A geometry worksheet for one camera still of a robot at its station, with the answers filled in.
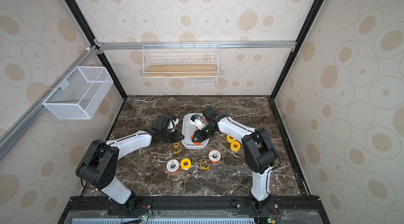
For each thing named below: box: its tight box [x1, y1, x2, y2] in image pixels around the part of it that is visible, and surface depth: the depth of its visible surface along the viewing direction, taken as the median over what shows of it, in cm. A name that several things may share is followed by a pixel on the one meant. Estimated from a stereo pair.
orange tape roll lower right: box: [208, 149, 222, 164], surface depth 89 cm
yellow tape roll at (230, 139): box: [226, 134, 237, 144], surface depth 98 cm
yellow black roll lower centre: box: [199, 158, 210, 171], surface depth 87 cm
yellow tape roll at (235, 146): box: [229, 140, 241, 153], surface depth 94 cm
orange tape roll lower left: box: [166, 158, 180, 174], surface depth 86 cm
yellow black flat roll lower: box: [171, 141, 183, 154], surface depth 94 cm
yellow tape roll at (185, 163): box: [180, 157, 192, 171], surface depth 87 cm
